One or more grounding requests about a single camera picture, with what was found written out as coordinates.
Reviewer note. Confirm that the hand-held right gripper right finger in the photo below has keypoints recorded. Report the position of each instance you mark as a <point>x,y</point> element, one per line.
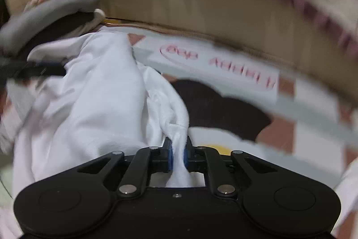
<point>185,159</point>

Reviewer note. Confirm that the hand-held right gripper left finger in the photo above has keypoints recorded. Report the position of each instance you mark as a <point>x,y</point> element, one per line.
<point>169,158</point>

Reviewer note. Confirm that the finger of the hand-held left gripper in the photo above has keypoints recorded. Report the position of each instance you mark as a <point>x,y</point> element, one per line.
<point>36,69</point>

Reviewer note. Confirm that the white t-shirt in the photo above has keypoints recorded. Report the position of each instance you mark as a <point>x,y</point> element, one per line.
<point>98,101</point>

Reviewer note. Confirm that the cardboard box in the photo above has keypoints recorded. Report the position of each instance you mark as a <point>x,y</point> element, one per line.
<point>223,12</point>

